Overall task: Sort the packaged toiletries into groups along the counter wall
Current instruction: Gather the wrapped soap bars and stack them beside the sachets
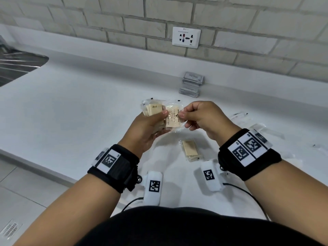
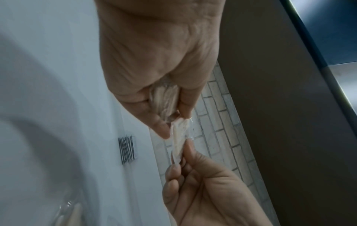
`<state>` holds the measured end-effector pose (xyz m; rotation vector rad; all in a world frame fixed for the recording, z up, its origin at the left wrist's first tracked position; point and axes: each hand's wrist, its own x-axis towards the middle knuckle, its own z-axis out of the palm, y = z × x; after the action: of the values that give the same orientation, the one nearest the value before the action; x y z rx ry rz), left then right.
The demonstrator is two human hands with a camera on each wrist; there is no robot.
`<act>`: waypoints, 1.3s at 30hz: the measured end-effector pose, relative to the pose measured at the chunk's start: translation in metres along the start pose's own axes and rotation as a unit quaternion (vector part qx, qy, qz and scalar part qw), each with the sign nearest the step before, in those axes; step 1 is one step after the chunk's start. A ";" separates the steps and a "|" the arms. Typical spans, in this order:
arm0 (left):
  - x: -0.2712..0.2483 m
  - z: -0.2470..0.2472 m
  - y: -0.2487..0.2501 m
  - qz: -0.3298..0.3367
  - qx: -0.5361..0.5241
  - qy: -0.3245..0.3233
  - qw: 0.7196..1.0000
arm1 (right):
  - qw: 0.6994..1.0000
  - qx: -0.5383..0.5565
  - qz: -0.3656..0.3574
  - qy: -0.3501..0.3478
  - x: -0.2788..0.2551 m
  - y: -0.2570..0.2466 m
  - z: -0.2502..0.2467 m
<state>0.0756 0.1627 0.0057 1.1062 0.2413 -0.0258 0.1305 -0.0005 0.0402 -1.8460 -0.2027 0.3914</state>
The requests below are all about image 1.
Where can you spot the steel sink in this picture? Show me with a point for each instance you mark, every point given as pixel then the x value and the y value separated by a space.
pixel 18 64

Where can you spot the black shirt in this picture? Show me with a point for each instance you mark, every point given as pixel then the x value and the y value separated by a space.
pixel 192 228

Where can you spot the person's right hand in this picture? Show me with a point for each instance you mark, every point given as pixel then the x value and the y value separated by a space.
pixel 212 117

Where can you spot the person's left forearm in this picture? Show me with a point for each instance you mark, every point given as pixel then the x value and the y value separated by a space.
pixel 69 215

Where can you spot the white striped floor plate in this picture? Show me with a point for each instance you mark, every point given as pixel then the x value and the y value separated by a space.
pixel 10 229

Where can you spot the white wall socket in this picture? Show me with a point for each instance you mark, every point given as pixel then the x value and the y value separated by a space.
pixel 186 37

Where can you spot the person's right forearm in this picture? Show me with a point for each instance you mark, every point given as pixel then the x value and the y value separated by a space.
pixel 294 197

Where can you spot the pile of clear-wrapped toiletries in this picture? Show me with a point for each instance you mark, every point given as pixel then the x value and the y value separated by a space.
pixel 256 126

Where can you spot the stack of toothpaste sachets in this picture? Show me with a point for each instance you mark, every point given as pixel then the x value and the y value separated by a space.
pixel 189 91

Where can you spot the stack of shampoo sachets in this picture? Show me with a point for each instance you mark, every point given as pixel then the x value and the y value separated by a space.
pixel 193 78

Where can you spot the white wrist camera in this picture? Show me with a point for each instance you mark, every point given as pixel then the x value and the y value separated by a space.
pixel 212 185
pixel 153 198

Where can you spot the black marker wristband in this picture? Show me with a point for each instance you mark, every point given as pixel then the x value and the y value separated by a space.
pixel 125 171
pixel 266 163

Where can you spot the person's left hand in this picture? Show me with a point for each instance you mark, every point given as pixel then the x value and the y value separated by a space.
pixel 142 133

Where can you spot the white countertop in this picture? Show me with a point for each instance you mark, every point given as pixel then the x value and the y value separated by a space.
pixel 77 112

